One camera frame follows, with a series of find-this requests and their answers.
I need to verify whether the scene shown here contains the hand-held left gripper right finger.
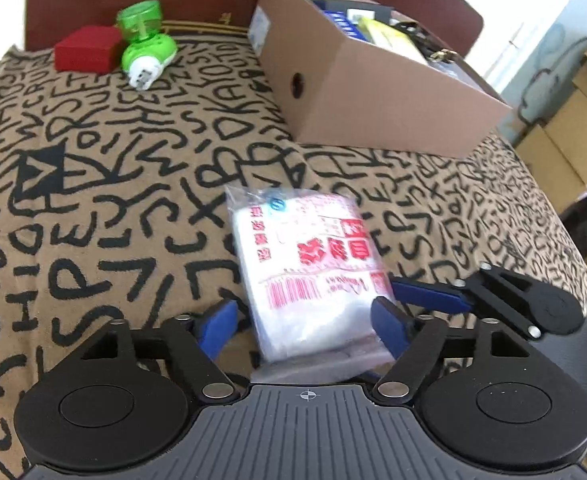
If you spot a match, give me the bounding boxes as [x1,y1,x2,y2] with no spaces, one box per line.
[370,296,531,403]

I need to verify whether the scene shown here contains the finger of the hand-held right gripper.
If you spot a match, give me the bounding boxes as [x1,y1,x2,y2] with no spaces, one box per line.
[359,366,393,385]
[391,262,544,340]

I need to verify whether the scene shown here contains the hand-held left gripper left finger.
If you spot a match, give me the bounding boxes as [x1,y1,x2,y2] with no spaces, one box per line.
[78,299,239,403]

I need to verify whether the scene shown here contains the clear plastic pack red print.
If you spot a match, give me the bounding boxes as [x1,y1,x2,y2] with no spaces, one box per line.
[224,184,399,386]

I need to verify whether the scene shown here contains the brown cardboard box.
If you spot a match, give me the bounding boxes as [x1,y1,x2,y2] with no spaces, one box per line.
[248,0,514,160]

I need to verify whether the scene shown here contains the blue medicine box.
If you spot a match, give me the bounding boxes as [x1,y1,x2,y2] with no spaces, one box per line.
[323,10,363,39]

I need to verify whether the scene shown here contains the stacked cardboard pieces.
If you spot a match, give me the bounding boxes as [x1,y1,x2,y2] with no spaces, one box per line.
[514,110,587,213]

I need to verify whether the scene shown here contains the tan blanket with black letters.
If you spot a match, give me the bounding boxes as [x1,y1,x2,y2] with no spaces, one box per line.
[0,20,587,480]

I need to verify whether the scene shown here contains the clear plastic wrapper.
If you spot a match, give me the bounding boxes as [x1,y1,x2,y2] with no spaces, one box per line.
[431,60,470,83]

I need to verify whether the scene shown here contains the yellow medicine box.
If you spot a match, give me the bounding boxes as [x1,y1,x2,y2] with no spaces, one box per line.
[358,16,418,56]

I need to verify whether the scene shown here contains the green mosquito repellent heater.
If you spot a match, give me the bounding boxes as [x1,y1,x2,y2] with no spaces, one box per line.
[116,1,179,92]

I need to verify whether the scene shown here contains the red box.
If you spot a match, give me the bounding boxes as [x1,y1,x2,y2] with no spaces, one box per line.
[54,25,123,75]

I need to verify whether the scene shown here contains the cartoon wall sticker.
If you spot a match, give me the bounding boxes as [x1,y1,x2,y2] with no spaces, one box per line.
[502,25,577,128]

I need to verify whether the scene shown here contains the black strap bundle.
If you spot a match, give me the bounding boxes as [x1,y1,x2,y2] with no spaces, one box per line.
[391,20,461,67]

